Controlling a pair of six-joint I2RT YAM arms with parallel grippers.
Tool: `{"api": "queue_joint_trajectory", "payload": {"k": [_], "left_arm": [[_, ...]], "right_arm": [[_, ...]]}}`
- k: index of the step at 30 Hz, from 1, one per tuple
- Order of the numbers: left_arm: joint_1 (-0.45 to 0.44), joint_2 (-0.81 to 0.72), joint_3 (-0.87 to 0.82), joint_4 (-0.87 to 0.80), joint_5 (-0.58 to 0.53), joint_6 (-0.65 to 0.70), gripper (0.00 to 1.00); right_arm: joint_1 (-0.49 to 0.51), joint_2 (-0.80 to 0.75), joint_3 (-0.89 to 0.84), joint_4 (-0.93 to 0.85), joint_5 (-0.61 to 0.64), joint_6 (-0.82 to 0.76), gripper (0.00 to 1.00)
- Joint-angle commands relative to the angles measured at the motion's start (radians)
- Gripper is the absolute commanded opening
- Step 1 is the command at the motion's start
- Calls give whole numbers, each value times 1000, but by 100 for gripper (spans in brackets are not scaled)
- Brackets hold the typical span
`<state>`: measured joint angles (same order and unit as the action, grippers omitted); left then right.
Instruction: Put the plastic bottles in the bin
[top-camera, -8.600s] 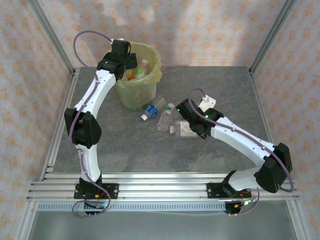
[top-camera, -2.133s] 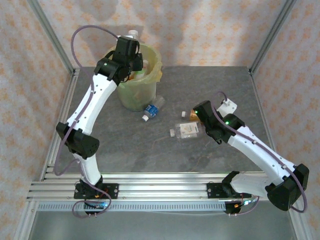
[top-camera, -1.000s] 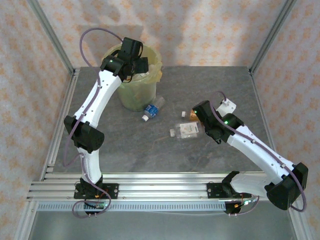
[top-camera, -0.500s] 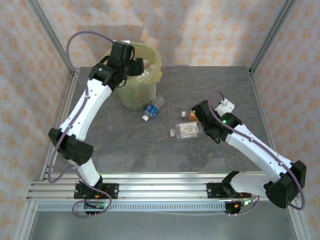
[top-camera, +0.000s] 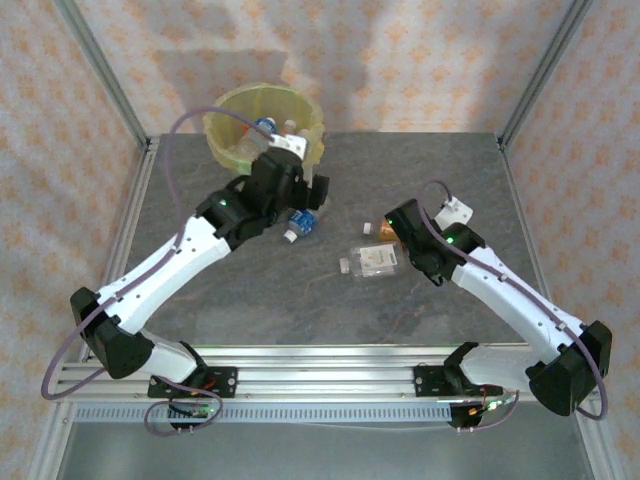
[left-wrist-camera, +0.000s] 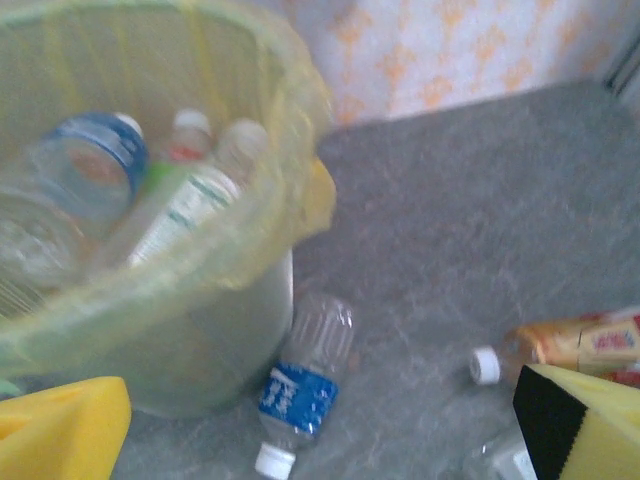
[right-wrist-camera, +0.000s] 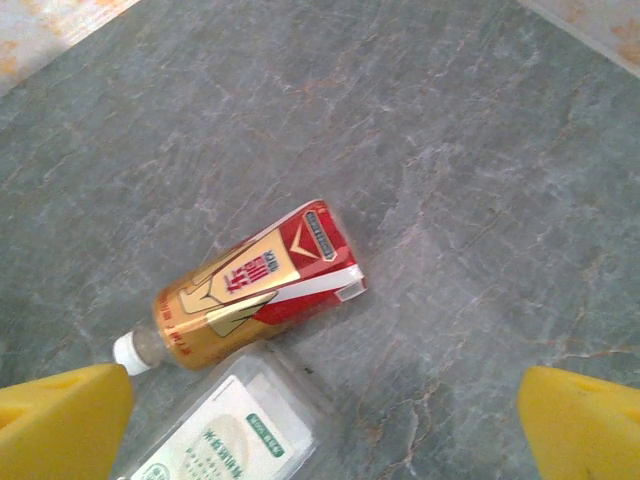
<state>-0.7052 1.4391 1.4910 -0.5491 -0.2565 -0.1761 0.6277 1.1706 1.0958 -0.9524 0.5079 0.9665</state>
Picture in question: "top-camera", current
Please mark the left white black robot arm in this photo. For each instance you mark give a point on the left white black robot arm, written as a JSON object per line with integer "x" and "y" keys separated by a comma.
{"x": 160, "y": 270}

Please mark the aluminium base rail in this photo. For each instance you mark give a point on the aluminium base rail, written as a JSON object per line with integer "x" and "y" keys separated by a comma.
{"x": 325, "y": 375}

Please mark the clear bottle white label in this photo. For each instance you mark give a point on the clear bottle white label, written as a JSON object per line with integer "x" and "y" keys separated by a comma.
{"x": 372, "y": 260}

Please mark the aluminium frame post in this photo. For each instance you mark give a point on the aluminium frame post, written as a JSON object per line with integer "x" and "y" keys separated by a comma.
{"x": 545, "y": 70}
{"x": 105, "y": 70}

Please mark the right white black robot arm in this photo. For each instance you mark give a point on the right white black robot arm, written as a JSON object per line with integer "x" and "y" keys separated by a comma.
{"x": 515, "y": 300}

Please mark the aluminium side frame rail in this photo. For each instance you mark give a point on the aluminium side frame rail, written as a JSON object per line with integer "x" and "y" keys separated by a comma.
{"x": 141, "y": 175}
{"x": 538, "y": 250}

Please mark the grey metal lower shelf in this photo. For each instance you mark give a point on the grey metal lower shelf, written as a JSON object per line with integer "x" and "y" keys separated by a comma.
{"x": 325, "y": 455}

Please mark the bottle orange label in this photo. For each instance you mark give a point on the bottle orange label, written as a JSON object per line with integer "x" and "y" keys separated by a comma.
{"x": 247, "y": 131}

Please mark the clear bottle blue label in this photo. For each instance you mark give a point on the clear bottle blue label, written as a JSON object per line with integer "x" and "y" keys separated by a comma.
{"x": 302, "y": 221}
{"x": 265, "y": 123}

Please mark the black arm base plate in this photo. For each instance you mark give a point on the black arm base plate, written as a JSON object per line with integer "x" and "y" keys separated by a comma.
{"x": 222, "y": 372}
{"x": 425, "y": 382}

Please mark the amber bottle white cap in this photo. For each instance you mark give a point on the amber bottle white cap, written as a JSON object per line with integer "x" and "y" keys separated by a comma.
{"x": 387, "y": 231}

